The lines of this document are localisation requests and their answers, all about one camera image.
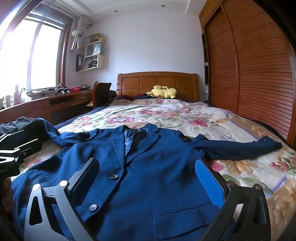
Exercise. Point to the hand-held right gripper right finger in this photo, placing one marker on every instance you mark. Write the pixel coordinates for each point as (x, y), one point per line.
(208, 180)

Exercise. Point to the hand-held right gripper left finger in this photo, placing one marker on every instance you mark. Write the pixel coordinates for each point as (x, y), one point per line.
(84, 183)

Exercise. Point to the blue suit jacket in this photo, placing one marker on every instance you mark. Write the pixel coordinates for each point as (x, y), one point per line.
(143, 176)

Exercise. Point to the person's left hand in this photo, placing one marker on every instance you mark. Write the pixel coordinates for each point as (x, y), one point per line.
(6, 194)

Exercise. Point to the black garment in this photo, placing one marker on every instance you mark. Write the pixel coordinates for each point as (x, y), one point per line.
(23, 122)

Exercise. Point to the pink bottle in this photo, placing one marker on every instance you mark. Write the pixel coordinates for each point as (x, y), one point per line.
(17, 97)

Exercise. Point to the navy bed sheet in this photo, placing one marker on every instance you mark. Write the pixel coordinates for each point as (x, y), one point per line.
(76, 118)

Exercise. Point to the wooden desk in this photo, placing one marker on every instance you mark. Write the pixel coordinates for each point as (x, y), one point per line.
(64, 102)

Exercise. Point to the floral blanket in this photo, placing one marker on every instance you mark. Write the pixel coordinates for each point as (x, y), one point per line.
(161, 115)

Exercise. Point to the red basket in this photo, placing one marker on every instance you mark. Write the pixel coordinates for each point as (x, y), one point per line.
(75, 90)

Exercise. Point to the dark wooden chair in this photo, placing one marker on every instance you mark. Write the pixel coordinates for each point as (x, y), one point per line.
(101, 92)

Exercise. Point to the yellow plush toy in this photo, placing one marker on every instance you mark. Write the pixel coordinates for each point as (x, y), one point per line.
(165, 92)

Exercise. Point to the window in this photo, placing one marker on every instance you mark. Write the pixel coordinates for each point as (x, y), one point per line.
(46, 58)

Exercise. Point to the black binder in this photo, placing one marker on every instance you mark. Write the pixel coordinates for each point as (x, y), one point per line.
(78, 62)

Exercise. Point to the wooden headboard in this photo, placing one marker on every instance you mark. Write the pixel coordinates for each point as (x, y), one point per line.
(148, 84)

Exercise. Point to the wooden wardrobe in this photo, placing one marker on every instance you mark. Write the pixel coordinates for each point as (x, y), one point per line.
(254, 69)

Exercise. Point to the tied beige curtain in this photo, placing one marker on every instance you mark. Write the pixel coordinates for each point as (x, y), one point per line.
(77, 34)

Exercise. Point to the white wall shelf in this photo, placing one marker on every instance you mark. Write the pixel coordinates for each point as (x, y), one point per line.
(100, 61)

